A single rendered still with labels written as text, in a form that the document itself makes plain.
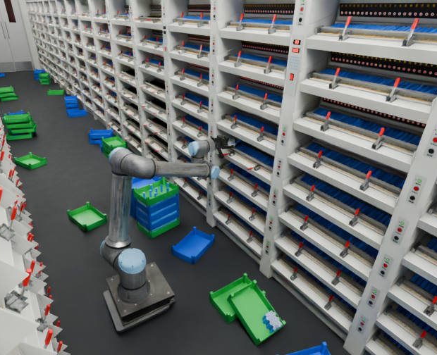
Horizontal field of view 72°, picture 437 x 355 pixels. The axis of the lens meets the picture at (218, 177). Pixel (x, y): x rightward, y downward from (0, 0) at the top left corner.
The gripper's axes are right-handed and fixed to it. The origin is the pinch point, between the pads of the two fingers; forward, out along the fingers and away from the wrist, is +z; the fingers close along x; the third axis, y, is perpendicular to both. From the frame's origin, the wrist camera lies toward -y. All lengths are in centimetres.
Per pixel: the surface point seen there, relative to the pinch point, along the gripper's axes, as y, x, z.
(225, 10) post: 85, 13, -8
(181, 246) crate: -82, 4, -40
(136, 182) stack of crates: -59, 79, -47
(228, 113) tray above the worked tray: 19.5, 12.6, 1.7
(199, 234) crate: -80, 8, -21
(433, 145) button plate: 44, -122, -9
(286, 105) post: 41, -51, -10
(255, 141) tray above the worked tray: 13.3, -30.4, -8.5
